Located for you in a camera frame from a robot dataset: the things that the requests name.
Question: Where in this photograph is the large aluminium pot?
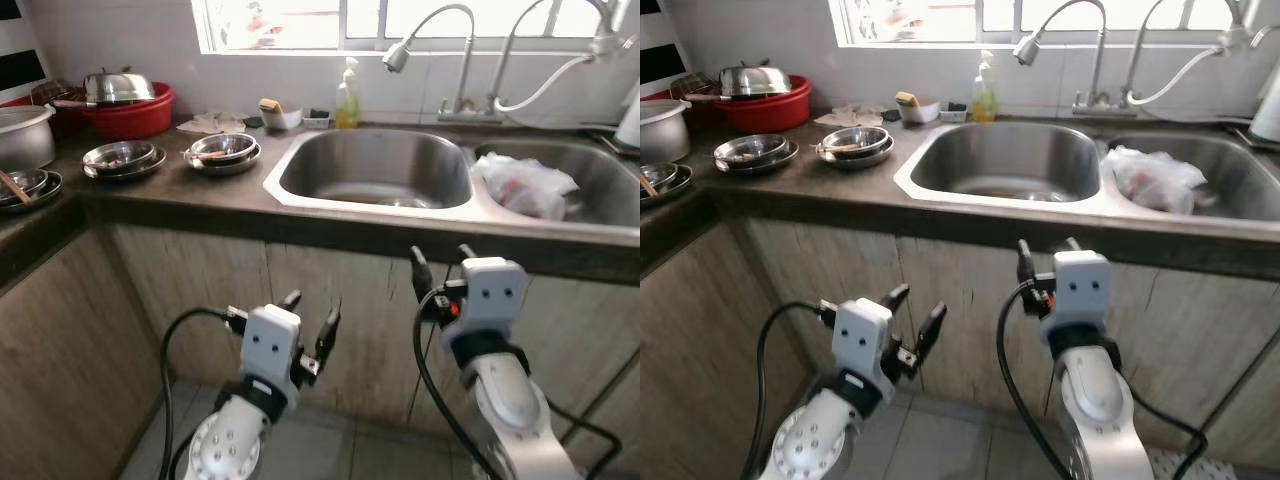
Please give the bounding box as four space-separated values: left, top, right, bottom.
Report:
0 103 58 171
640 98 693 166

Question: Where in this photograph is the white-framed window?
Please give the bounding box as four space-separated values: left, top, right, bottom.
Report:
828 0 1280 49
192 0 641 54

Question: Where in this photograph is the domed steel lid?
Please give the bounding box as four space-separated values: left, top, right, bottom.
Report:
718 60 794 101
82 66 158 108

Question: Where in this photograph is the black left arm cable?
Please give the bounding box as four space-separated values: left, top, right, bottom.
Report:
158 307 249 480
745 302 843 480

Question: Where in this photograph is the white plastic jug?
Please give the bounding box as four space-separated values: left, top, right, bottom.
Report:
1248 62 1280 143
612 80 641 153

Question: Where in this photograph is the crumpled beige cloth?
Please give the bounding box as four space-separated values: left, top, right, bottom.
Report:
177 111 248 135
813 103 886 129

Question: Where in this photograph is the steel faucet with white hose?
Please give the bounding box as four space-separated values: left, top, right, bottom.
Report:
1120 0 1280 113
488 0 641 119

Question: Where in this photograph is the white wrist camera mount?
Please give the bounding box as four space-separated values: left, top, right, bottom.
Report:
458 257 529 336
835 298 898 386
240 305 303 386
1040 250 1113 336

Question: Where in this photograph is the red plastic basin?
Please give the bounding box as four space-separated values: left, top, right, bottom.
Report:
78 82 177 141
712 75 813 135

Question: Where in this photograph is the dark woven basket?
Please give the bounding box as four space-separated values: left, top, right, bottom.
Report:
668 72 723 103
28 80 89 113

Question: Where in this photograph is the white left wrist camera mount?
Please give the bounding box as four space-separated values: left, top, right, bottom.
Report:
835 298 898 386
240 305 303 386

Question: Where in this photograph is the white plastic bag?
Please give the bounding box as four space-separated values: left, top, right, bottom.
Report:
1103 145 1209 216
470 150 581 223

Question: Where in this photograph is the small white bowl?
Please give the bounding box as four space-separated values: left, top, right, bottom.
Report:
258 100 305 132
895 93 941 125

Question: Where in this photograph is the gooseneck steel faucet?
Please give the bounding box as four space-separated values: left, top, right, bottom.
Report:
382 3 481 119
1012 0 1111 113

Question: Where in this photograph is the double steel sink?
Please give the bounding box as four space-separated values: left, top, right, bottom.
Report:
892 120 1280 236
262 126 641 239

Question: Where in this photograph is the steel plate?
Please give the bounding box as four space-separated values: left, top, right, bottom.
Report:
182 140 264 178
640 165 693 209
0 172 64 214
82 148 169 183
713 140 801 176
817 133 899 171

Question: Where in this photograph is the yellow dish soap bottle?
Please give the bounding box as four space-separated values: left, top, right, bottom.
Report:
335 57 362 130
970 50 998 124

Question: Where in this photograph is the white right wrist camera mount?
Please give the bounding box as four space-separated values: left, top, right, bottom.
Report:
1040 250 1113 336
458 257 529 336

